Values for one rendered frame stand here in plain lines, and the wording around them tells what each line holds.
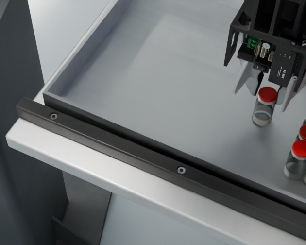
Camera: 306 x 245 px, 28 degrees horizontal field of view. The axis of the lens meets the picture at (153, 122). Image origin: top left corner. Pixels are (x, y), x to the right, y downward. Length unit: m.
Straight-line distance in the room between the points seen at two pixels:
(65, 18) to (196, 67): 1.37
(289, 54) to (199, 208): 0.20
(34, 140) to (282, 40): 0.31
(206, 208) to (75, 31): 1.45
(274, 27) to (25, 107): 0.31
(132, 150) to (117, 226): 0.97
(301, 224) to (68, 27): 1.53
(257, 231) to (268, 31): 0.21
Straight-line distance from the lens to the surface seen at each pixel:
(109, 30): 0.78
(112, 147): 0.65
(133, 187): 0.65
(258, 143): 0.69
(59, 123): 0.67
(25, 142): 0.69
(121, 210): 1.63
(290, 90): 0.60
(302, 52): 0.52
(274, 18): 0.50
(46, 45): 2.00
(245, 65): 0.61
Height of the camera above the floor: 1.44
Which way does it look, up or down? 54 degrees down
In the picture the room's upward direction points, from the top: 1 degrees clockwise
